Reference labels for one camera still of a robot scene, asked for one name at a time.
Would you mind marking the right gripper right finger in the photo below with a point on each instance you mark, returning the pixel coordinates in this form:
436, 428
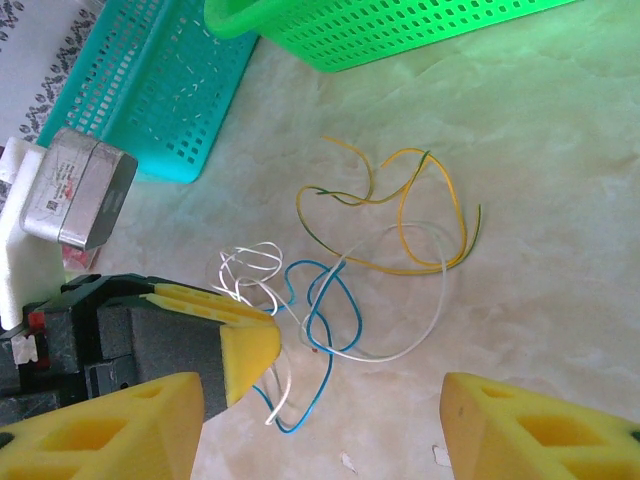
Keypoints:
480, 430

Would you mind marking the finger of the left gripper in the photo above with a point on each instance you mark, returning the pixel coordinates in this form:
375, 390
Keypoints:
240, 312
247, 350

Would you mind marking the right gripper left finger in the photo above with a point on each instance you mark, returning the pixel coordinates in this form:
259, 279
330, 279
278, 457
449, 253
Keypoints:
170, 430

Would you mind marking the teal plastic basket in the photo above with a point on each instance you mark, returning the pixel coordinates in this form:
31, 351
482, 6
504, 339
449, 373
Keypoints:
125, 60

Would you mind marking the green plastic basket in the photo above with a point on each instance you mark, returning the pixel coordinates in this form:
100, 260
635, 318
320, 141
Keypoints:
380, 30

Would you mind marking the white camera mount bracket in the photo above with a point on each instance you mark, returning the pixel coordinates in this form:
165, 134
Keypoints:
30, 270

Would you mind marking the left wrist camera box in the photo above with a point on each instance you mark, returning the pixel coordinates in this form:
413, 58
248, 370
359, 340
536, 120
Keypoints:
75, 190

